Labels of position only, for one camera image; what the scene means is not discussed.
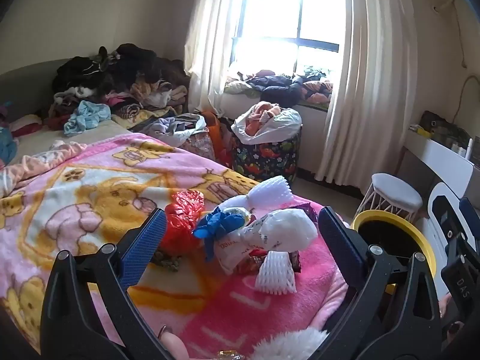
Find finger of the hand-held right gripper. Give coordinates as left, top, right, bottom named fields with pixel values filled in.
left=431, top=194, right=459, bottom=235
left=458, top=197, right=480, bottom=233

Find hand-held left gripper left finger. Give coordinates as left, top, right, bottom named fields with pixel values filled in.
left=39, top=207, right=178, bottom=360

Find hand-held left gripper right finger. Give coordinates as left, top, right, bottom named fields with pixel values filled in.
left=318, top=205, right=442, bottom=360

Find brown seed shells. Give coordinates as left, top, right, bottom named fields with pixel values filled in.
left=152, top=250, right=185, bottom=272

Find red plastic bag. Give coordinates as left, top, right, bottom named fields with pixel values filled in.
left=164, top=190, right=206, bottom=264

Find purple candy wrapper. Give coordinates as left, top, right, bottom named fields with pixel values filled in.
left=296, top=202, right=320, bottom=227

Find black yellow-rimmed trash can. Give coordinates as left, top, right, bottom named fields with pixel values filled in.
left=352, top=210, right=438, bottom=297

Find white printed wrapper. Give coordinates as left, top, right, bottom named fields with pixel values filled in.
left=217, top=208, right=319, bottom=275

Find small white foam net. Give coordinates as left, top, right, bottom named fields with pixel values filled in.
left=255, top=249, right=298, bottom=295

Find blue plastic glove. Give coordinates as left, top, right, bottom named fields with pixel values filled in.
left=192, top=210, right=249, bottom=262

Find red plastic toy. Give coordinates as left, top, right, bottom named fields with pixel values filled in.
left=235, top=248, right=302, bottom=275

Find bow-shaped white foam net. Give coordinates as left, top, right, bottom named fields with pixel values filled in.
left=217, top=175, right=294, bottom=219

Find person's right hand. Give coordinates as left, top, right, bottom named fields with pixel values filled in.
left=438, top=295, right=470, bottom=346

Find person's left hand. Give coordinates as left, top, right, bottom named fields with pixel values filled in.
left=160, top=327, right=191, bottom=360

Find white stool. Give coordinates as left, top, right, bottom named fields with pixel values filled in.
left=353, top=173, right=424, bottom=223

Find white desk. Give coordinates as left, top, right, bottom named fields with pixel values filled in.
left=397, top=134, right=476, bottom=197

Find pink printed blanket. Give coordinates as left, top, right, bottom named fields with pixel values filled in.
left=0, top=132, right=350, bottom=360

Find dark camouflage bag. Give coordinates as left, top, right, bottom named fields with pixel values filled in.
left=417, top=110, right=472, bottom=148

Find white fluffy cuff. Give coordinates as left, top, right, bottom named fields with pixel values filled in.
left=251, top=327, right=332, bottom=360

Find dinosaur print storage bag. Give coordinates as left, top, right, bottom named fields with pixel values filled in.
left=230, top=120, right=303, bottom=185

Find pink floral bag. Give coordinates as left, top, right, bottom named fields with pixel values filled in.
left=183, top=127, right=217, bottom=163

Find bed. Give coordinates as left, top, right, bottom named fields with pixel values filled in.
left=0, top=58, right=226, bottom=167

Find white grey garment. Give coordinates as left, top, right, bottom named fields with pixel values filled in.
left=144, top=114, right=208, bottom=147

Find orange bag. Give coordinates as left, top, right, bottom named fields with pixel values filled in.
left=202, top=110, right=236, bottom=166

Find white plastic bag of clothes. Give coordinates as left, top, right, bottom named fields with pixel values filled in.
left=231, top=100, right=303, bottom=146

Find light blue garment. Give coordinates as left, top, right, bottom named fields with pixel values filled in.
left=63, top=100, right=113, bottom=137

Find cream curtain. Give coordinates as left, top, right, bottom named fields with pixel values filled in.
left=183, top=0, right=249, bottom=116
left=314, top=0, right=396, bottom=187

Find heap of jackets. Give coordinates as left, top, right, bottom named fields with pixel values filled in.
left=224, top=65, right=335, bottom=110

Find red garment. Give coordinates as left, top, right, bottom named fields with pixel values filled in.
left=10, top=113, right=45, bottom=138

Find pile of dark clothes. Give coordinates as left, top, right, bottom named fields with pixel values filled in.
left=43, top=43, right=208, bottom=136

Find window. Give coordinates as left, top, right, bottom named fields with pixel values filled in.
left=232, top=0, right=344, bottom=80

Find wall cable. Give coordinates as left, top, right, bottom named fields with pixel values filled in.
left=453, top=74, right=480, bottom=125

